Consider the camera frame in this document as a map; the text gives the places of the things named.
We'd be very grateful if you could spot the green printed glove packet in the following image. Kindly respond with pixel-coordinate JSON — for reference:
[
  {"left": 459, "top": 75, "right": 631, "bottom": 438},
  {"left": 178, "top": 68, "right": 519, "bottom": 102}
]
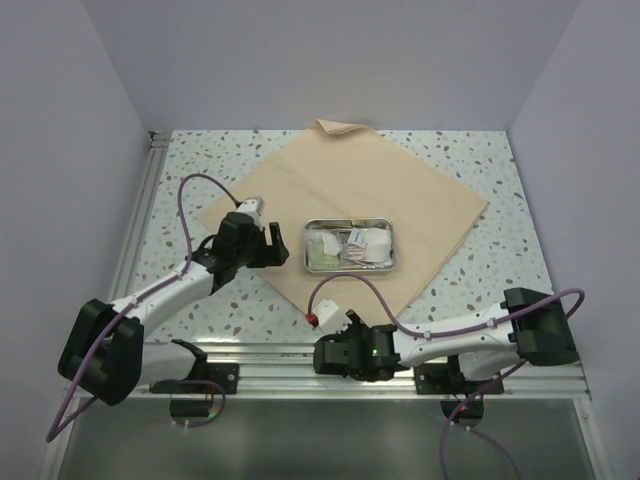
[{"left": 307, "top": 232, "right": 341, "bottom": 271}]

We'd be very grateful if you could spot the white gauze pad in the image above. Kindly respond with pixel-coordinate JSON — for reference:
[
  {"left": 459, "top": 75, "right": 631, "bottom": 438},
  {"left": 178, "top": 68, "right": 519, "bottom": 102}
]
[
  {"left": 363, "top": 228, "right": 392, "bottom": 263},
  {"left": 321, "top": 232, "right": 341, "bottom": 256}
]

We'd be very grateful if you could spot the purple printed glove packet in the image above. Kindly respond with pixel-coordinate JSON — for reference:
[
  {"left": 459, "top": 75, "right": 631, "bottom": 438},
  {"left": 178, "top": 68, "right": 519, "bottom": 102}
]
[{"left": 341, "top": 242, "right": 368, "bottom": 262}]

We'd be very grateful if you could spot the stainless steel tray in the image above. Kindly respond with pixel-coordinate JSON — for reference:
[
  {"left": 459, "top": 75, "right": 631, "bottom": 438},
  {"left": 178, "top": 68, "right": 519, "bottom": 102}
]
[{"left": 303, "top": 217, "right": 397, "bottom": 275}]

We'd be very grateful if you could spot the beige cloth mat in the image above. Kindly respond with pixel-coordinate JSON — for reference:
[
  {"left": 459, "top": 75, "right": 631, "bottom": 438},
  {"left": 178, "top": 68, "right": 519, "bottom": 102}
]
[{"left": 198, "top": 118, "right": 490, "bottom": 326}]

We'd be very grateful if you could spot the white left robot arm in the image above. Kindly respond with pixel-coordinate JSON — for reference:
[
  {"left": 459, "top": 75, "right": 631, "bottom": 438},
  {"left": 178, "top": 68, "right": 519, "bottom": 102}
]
[{"left": 58, "top": 212, "right": 289, "bottom": 406}]

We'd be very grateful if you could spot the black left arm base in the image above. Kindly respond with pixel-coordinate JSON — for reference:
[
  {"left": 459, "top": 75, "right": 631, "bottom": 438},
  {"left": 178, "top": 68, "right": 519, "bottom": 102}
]
[{"left": 140, "top": 339, "right": 239, "bottom": 429}]

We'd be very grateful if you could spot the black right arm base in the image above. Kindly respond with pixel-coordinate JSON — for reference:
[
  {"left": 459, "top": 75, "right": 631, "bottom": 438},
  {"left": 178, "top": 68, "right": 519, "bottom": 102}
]
[{"left": 413, "top": 356, "right": 504, "bottom": 425}]

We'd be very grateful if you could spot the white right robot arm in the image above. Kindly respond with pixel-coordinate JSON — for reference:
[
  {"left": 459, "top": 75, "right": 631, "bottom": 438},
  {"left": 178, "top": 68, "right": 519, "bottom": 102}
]
[{"left": 310, "top": 288, "right": 579, "bottom": 393}]

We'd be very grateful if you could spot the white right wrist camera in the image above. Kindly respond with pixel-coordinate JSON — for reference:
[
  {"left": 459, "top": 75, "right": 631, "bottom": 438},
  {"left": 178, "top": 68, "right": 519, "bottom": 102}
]
[{"left": 305, "top": 299, "right": 350, "bottom": 334}]

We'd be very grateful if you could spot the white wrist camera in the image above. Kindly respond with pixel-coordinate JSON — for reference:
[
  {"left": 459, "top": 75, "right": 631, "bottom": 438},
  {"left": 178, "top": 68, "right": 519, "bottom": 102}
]
[
  {"left": 236, "top": 196, "right": 265, "bottom": 219},
  {"left": 305, "top": 299, "right": 350, "bottom": 334}
]

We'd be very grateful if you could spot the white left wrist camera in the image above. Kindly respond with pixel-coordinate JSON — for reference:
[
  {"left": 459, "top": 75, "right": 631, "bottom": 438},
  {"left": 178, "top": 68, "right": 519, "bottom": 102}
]
[{"left": 236, "top": 196, "right": 265, "bottom": 219}]

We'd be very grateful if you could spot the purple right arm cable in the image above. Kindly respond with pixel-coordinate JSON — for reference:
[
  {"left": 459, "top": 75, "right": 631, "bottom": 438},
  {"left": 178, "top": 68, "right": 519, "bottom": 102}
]
[{"left": 307, "top": 273, "right": 586, "bottom": 480}]

